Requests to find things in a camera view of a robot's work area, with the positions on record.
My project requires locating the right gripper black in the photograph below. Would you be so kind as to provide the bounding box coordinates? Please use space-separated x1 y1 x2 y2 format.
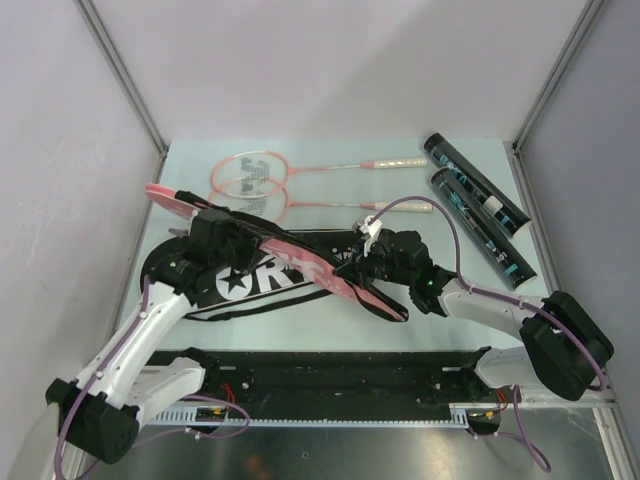
334 236 413 291

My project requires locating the black SPORT racket bag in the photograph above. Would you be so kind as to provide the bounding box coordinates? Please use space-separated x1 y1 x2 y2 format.
139 229 358 322

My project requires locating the pink SPORT racket bag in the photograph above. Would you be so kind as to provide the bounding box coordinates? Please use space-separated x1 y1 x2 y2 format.
145 183 409 322

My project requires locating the red white badminton racket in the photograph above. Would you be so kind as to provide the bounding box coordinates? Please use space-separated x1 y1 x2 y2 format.
211 150 428 199

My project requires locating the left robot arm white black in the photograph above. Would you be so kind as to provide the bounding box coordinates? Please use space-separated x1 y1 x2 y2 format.
45 207 268 475

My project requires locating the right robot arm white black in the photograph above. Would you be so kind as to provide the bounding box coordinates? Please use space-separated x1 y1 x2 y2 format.
334 229 614 401

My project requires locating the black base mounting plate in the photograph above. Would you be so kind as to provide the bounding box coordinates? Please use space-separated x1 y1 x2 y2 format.
220 366 496 404

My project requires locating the white slotted cable duct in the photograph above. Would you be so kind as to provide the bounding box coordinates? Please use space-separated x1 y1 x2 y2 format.
150 404 499 428

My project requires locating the aluminium frame rail left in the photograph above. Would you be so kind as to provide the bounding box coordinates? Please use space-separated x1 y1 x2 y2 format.
73 0 168 159

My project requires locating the aluminium frame rail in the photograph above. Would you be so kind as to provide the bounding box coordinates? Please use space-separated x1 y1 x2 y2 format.
509 0 608 151
73 0 168 159

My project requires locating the aluminium frame rail right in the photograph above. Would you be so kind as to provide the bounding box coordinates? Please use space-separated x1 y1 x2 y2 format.
509 0 608 151

